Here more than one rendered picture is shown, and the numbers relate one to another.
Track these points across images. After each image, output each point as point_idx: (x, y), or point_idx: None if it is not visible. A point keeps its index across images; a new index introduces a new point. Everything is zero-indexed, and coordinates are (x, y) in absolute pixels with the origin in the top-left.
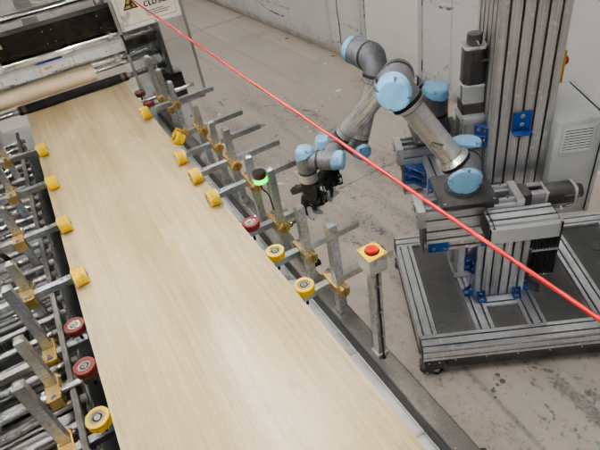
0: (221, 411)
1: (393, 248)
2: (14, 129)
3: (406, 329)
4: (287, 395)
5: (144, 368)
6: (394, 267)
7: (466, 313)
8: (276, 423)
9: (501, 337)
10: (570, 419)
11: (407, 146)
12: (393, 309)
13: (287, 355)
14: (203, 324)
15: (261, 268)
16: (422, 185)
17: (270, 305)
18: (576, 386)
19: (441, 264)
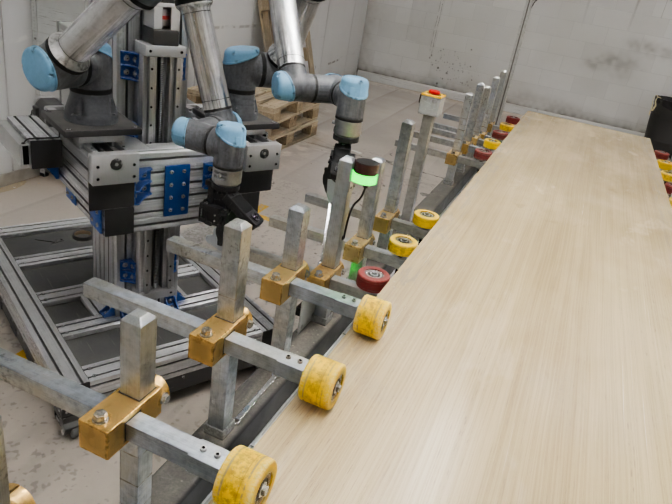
0: (586, 228)
1: (11, 458)
2: None
3: (209, 399)
4: (529, 206)
5: (644, 279)
6: (71, 443)
7: (202, 309)
8: (552, 207)
9: None
10: (257, 290)
11: (126, 147)
12: (176, 420)
13: (503, 211)
14: (554, 261)
15: (440, 245)
16: (146, 193)
17: (474, 228)
18: None
19: (115, 337)
